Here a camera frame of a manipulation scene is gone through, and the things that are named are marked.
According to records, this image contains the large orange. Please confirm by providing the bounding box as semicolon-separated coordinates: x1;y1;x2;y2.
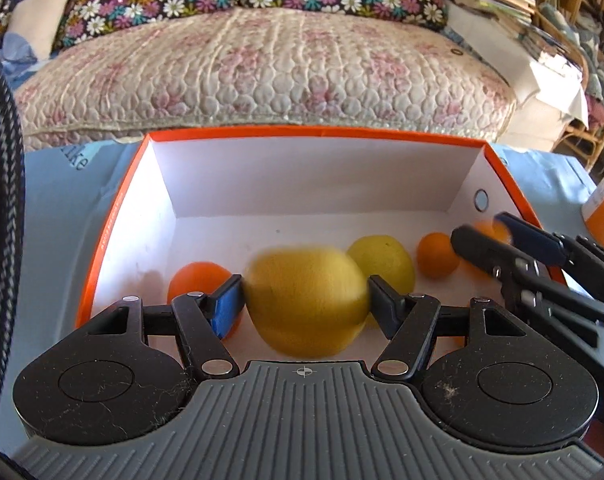
166;261;241;339
416;232;460;281

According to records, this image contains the yellow pear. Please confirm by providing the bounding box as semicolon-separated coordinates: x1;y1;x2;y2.
342;235;416;338
244;246;370;359

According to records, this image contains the yellow pear front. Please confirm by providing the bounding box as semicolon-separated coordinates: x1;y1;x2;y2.
244;246;370;359

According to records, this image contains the orange cardboard box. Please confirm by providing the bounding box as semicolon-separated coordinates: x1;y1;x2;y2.
76;127;536;323

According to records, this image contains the quilted sofa cover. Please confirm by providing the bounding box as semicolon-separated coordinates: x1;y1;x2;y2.
14;8;517;151

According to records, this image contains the blue plaid cloth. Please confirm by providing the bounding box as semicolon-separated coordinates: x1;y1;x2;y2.
0;32;49;90

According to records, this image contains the white pillow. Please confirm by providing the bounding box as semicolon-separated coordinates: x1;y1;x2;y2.
7;0;68;61

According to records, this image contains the black braided cable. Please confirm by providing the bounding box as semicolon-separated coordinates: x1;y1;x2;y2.
0;52;27;441

